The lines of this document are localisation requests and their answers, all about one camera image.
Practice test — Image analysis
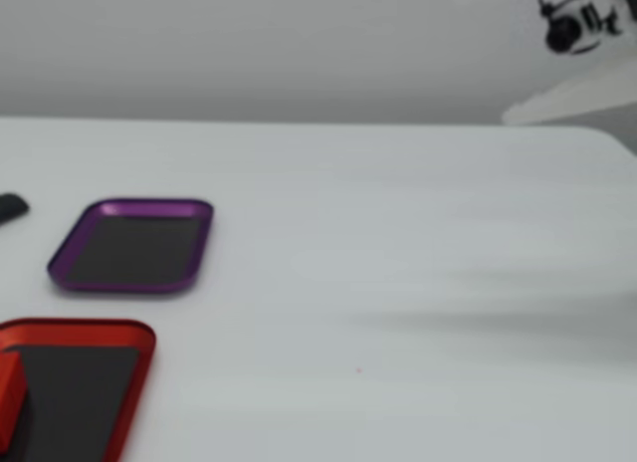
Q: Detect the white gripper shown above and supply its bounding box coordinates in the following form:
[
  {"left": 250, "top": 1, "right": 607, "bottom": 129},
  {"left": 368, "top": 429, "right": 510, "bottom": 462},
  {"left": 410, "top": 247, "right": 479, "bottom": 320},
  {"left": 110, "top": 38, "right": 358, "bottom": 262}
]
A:
[{"left": 450, "top": 0, "right": 637, "bottom": 128}]

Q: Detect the red textured block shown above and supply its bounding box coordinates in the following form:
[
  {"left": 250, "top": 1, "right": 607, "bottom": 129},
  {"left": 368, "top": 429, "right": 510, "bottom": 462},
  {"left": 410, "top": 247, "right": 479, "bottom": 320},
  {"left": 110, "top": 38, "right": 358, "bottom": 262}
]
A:
[{"left": 0, "top": 350, "right": 27, "bottom": 449}]

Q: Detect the purple dish with black mat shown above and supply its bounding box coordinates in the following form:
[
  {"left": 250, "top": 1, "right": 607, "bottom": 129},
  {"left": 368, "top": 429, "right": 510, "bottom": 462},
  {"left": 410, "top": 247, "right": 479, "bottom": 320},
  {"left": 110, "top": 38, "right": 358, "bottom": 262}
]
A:
[{"left": 46, "top": 197, "right": 216, "bottom": 297}]

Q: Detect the red dish with black mat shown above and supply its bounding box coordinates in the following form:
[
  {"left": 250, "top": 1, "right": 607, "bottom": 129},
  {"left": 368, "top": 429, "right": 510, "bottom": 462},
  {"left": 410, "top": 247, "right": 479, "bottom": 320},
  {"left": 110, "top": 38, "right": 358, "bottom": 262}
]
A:
[{"left": 0, "top": 318, "right": 158, "bottom": 462}]

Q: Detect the black rounded object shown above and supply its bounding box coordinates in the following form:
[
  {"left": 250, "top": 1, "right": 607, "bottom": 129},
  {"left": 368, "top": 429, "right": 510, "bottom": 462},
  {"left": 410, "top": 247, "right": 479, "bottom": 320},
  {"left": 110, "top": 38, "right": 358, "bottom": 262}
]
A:
[{"left": 0, "top": 192, "right": 31, "bottom": 228}]

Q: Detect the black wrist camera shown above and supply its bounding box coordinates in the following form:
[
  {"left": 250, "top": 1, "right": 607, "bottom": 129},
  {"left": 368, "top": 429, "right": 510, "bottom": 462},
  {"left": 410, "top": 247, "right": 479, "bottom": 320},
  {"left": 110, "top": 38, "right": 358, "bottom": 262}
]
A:
[{"left": 535, "top": 0, "right": 624, "bottom": 56}]

